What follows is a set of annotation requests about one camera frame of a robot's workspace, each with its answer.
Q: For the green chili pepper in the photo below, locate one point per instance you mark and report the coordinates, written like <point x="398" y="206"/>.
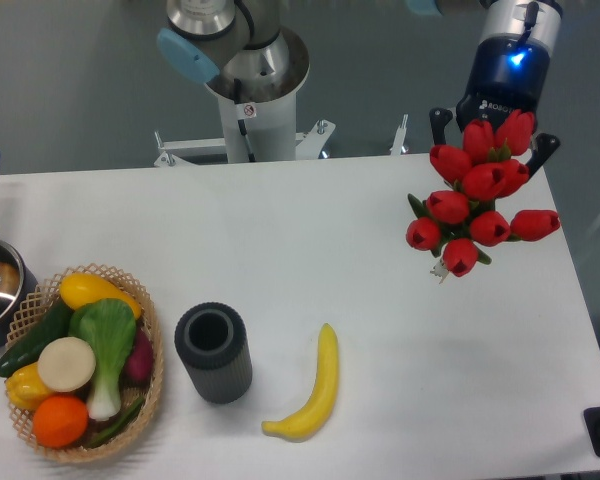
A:
<point x="119" y="424"/>

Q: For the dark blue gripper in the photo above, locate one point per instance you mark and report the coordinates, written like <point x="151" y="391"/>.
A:
<point x="504" y="77"/>

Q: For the green cucumber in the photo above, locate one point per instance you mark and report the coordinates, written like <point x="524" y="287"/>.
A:
<point x="53" y="326"/>

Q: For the cream round radish slice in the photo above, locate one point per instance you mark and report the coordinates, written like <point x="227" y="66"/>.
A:
<point x="66" y="364"/>

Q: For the purple sweet potato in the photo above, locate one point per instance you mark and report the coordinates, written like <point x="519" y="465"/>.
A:
<point x="139" y="364"/>

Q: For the yellow banana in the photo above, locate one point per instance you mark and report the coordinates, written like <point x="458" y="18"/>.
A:
<point x="314" y="414"/>

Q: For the dark grey ribbed vase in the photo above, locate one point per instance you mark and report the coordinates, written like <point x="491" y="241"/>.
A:
<point x="211" y="341"/>

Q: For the green bok choy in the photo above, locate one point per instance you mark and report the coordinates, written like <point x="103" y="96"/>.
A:
<point x="108" y="326"/>

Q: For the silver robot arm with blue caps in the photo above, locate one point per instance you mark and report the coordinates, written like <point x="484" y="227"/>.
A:
<point x="254" y="67"/>

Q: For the red tulip bouquet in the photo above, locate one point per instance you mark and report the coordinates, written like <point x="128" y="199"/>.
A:
<point x="456" y="224"/>

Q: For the yellow bell pepper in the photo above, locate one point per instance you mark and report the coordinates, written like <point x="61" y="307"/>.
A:
<point x="25" y="388"/>

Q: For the yellow squash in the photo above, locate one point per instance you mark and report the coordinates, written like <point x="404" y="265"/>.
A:
<point x="80" y="289"/>

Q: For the woven wicker basket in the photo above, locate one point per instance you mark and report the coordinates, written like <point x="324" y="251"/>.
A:
<point x="32" y="310"/>

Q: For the orange fruit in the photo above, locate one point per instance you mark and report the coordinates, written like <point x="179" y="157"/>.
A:
<point x="60" y="420"/>

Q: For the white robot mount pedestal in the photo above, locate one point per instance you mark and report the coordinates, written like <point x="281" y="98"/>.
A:
<point x="253" y="132"/>

